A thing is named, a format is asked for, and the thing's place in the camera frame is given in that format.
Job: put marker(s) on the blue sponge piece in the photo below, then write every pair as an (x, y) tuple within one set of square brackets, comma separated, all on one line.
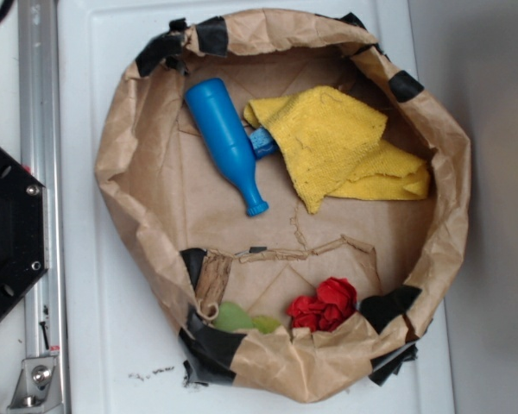
[(263, 143)]

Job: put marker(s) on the yellow microfiber cloth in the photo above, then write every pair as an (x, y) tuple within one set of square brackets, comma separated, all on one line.
[(333, 146)]

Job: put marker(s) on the brown paper bag basket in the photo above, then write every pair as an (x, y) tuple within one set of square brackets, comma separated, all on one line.
[(187, 228)]

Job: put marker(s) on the green soft object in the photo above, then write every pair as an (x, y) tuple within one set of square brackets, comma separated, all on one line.
[(231, 317)]

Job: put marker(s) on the blue plastic bottle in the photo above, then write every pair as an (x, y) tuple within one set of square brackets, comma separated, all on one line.
[(216, 117)]

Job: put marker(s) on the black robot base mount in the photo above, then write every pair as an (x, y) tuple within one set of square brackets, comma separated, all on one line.
[(22, 232)]

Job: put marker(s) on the metal corner bracket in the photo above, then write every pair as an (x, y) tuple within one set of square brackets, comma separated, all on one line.
[(38, 387)]

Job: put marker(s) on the aluminium extrusion rail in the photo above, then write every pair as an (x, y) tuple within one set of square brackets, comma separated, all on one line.
[(45, 304)]

